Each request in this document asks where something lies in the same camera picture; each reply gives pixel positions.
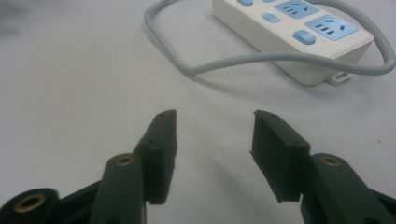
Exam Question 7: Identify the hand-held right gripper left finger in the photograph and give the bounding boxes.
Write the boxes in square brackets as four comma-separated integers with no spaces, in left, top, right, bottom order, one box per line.
[89,109,178,224]

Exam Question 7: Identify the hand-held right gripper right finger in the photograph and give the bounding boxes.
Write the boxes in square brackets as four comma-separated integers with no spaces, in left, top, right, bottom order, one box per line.
[249,109,396,224]

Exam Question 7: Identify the white power strip blue sockets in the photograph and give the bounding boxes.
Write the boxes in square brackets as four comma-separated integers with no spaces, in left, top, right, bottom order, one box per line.
[211,0,375,87]

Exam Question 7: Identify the grey power cable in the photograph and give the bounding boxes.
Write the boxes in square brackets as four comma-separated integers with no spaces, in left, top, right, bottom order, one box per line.
[144,0,396,77]

